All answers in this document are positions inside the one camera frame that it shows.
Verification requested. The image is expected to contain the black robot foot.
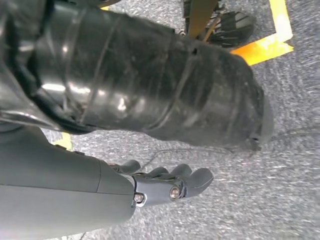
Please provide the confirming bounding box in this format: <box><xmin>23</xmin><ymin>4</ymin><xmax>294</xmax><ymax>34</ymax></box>
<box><xmin>182</xmin><ymin>0</ymin><xmax>256</xmax><ymax>50</ymax></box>

